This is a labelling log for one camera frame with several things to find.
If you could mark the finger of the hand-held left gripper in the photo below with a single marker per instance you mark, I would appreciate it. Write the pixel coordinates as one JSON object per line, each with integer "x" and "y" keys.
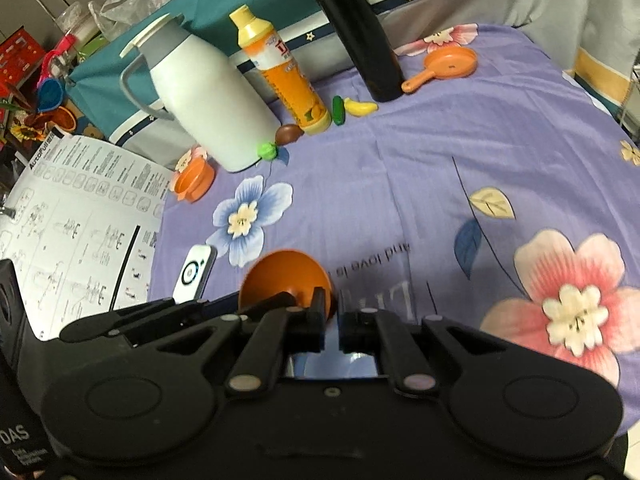
{"x": 135, "y": 317}

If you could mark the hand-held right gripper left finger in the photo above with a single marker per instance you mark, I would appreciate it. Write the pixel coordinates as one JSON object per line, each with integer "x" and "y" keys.
{"x": 316, "y": 321}

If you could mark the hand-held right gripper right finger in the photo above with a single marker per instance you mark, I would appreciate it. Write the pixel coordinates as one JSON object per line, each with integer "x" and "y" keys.
{"x": 350, "y": 332}

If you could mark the orange bowl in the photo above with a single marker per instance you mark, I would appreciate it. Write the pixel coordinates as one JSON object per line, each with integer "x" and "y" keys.
{"x": 285, "y": 272}

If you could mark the white power bank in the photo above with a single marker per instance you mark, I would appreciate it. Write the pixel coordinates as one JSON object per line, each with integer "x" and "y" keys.
{"x": 192, "y": 272}

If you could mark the white instruction sheet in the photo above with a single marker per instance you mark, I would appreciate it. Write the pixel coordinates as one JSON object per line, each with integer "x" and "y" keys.
{"x": 75, "y": 200}

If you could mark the orange toy pot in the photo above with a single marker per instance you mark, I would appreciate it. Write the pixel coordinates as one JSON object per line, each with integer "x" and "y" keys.
{"x": 195, "y": 180}

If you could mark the small green toy vegetable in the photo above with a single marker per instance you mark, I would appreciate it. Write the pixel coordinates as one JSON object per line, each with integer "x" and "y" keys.
{"x": 267, "y": 151}

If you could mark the brown toy fruit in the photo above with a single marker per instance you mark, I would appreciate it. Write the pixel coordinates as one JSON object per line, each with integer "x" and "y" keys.
{"x": 289, "y": 134}

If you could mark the purple floral tablecloth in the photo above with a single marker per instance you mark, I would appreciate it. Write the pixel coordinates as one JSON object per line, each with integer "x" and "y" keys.
{"x": 450, "y": 160}

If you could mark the green toy cucumber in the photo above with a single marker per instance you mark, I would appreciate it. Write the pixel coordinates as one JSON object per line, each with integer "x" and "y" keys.
{"x": 339, "y": 110}

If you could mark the yellow toy banana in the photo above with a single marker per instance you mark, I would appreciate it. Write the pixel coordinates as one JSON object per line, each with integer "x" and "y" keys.
{"x": 360, "y": 108}

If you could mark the white thermos jug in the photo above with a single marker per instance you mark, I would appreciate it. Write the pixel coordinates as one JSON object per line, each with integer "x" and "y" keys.
{"x": 210, "y": 100}

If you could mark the blue plastic scoop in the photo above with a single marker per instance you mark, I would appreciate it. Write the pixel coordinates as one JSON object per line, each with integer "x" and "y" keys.
{"x": 50, "y": 95}

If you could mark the yellow detergent bottle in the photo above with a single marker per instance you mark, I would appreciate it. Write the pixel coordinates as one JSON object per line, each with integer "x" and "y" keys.
{"x": 285, "y": 75}

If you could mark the pink clamp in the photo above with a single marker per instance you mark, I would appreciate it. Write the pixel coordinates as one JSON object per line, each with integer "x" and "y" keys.
{"x": 57, "y": 55}

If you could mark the large red box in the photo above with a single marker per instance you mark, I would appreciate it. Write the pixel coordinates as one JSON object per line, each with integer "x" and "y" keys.
{"x": 20, "y": 57}

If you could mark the orange toy pan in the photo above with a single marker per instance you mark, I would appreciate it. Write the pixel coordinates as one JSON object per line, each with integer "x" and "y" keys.
{"x": 450, "y": 62}

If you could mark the black thermos flask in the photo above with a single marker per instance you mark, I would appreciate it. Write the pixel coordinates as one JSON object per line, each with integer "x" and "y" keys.
{"x": 365, "y": 35}

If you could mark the clear plastic bag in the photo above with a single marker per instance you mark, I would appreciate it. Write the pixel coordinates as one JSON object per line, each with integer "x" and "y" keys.
{"x": 130, "y": 10}

